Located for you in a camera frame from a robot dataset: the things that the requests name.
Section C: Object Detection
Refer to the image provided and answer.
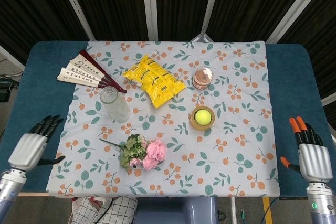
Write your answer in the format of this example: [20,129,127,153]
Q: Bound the right silver robot hand orange fingertips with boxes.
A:
[280,115,332,182]

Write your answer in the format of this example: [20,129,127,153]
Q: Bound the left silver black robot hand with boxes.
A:
[8,115,66,171]

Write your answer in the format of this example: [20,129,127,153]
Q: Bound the pink artificial flower bouquet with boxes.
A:
[99,134,168,171]

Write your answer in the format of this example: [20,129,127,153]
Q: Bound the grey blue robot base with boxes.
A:
[134,197,218,224]

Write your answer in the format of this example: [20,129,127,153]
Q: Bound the clear textured glass vase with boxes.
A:
[99,86,131,123]

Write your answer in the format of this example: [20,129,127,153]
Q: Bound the teal table cover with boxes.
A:
[0,40,334,194]

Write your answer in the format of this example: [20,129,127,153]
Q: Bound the folding paper fan with calligraphy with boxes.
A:
[56,49,128,94]

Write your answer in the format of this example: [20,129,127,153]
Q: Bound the white grid pattern bag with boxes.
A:
[71,196,138,224]

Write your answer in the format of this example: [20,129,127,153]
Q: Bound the brown packing tape roll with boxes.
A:
[189,105,216,131]

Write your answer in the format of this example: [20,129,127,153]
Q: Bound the yellow tennis ball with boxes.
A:
[194,109,212,125]

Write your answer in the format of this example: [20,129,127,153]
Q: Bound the clear plastic snack jar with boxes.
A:
[193,67,214,91]

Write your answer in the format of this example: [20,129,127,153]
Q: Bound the floral fruit print tablecloth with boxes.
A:
[45,40,281,198]

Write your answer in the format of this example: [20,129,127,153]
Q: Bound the yellow snack bag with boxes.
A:
[123,54,187,109]

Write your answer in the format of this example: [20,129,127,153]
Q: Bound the white metal frame post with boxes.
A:
[55,0,96,41]
[265,0,321,43]
[141,0,159,41]
[189,0,223,43]

